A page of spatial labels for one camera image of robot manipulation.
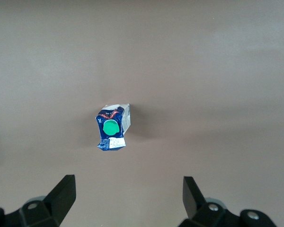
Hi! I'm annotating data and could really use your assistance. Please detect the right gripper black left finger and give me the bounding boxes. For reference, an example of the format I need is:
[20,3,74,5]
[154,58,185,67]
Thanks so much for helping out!
[0,174,77,227]

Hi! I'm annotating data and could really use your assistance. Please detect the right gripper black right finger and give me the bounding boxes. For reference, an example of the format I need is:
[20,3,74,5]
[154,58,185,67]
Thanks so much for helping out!
[177,176,278,227]

